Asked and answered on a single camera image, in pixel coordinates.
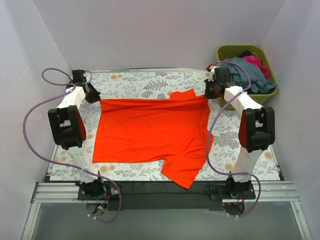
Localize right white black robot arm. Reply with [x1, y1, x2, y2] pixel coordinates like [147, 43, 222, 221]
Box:
[204, 65, 275, 199]

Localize floral patterned table mat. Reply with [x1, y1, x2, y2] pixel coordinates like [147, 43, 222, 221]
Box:
[47, 70, 280, 182]

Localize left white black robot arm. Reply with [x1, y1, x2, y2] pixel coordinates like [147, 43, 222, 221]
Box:
[48, 69, 107, 200]

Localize purple cable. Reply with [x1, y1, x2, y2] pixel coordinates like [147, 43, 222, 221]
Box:
[206, 59, 262, 218]
[22, 67, 123, 223]

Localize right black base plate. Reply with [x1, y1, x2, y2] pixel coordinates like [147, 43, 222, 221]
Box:
[204, 182, 256, 201]

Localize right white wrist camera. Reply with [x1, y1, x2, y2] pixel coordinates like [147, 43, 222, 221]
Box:
[205, 64, 217, 81]

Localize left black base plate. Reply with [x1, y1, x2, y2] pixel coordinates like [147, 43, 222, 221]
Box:
[77, 184, 122, 201]

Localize olive green plastic bin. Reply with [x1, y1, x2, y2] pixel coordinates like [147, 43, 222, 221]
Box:
[216, 44, 278, 105]

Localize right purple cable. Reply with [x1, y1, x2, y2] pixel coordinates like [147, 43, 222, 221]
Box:
[206, 59, 262, 218]

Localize orange t-shirt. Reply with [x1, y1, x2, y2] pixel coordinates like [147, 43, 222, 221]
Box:
[92, 89, 214, 189]

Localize aluminium frame rail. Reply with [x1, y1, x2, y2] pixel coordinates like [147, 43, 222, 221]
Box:
[21, 181, 312, 240]

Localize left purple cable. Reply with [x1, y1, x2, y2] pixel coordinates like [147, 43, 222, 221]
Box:
[22, 67, 123, 223]

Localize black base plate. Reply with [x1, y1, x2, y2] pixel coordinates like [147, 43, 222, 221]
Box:
[204, 182, 256, 201]
[77, 184, 122, 201]

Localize pink t-shirt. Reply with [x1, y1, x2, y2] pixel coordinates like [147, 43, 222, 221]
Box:
[243, 55, 270, 80]

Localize grey-blue t-shirt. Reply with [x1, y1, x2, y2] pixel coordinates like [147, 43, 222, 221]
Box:
[220, 57, 277, 95]

